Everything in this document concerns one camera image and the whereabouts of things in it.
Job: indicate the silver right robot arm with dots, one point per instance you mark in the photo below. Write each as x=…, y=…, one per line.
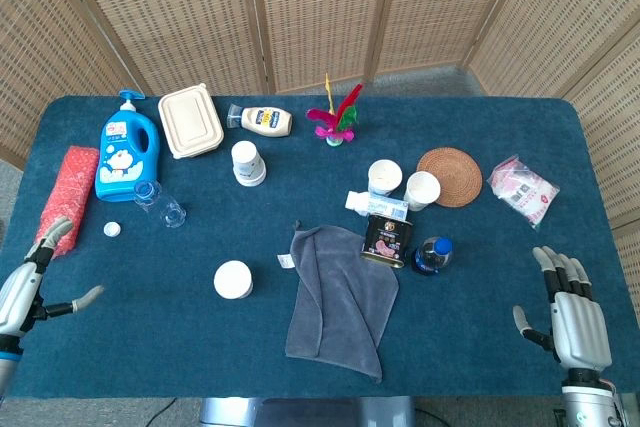
x=587, y=404

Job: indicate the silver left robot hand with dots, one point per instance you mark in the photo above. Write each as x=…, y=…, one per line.
x=15, y=294

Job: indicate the beige lidded food container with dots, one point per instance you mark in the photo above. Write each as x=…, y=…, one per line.
x=190, y=119

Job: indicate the blue cartoon detergent jug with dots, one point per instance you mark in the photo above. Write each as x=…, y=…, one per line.
x=117, y=157

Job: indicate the dark blue tablecloth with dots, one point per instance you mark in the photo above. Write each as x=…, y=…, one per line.
x=450, y=327

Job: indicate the grey microfibre towel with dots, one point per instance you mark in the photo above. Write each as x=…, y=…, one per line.
x=340, y=302

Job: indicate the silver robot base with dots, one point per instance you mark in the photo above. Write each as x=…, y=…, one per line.
x=305, y=413

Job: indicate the white bottle cap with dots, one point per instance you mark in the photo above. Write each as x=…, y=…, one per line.
x=112, y=229

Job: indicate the paper cup green flower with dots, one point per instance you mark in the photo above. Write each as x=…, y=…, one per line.
x=422, y=189

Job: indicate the cola bottle blue cap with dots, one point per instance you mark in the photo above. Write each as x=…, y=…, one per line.
x=432, y=254

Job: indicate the white milk drink bottle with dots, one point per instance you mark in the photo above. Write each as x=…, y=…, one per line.
x=372, y=204

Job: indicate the paper cup blue flower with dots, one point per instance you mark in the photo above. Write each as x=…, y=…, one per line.
x=384, y=176

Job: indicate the round woven rattan coaster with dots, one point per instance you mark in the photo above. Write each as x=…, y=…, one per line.
x=452, y=174

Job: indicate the wood rattan folding screen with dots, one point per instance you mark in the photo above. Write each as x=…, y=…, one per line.
x=320, y=2

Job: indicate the paper cup blue print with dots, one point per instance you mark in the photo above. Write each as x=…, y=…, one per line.
x=233, y=279

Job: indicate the clear plastic water bottle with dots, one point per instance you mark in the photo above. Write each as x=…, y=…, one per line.
x=159, y=203

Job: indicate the pink printed plastic packet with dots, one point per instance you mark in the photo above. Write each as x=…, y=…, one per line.
x=522, y=194

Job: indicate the colourful feather shuttlecock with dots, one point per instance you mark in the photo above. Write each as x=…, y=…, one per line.
x=332, y=122

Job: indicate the black luncheon meat can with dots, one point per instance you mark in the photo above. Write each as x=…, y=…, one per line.
x=386, y=242

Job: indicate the cream mayonnaise squeeze bottle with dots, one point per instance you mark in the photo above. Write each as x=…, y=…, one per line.
x=267, y=121

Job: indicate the upside-down paper cup stack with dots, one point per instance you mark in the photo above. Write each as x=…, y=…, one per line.
x=247, y=162

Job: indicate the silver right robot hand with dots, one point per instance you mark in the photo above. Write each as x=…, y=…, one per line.
x=580, y=327

